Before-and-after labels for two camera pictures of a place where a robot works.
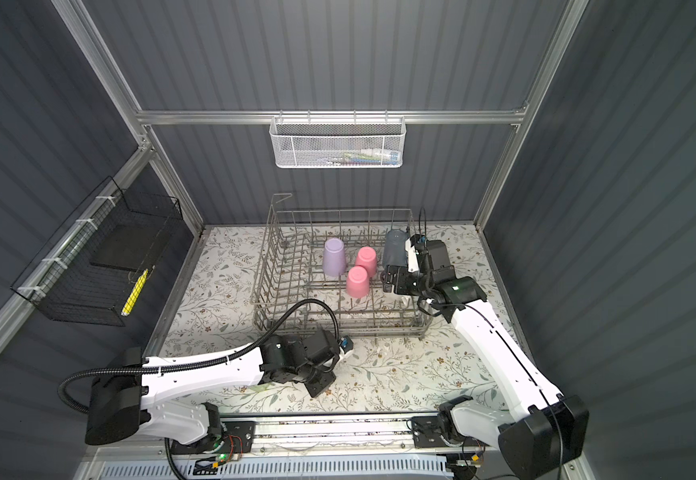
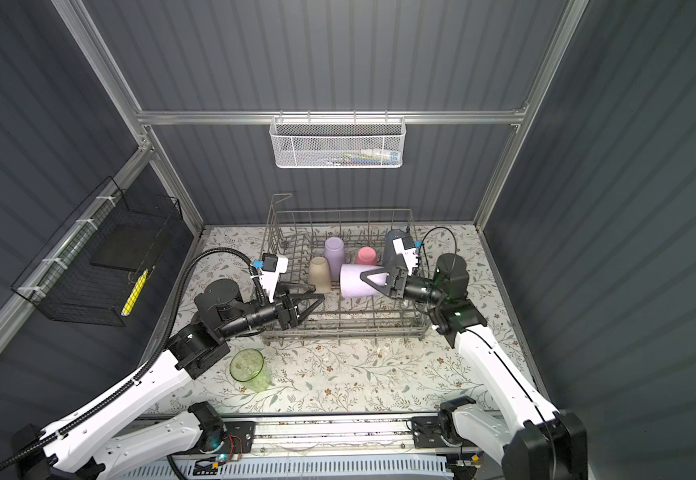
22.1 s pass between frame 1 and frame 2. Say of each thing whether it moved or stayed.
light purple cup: stayed
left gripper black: moved
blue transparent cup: stayed
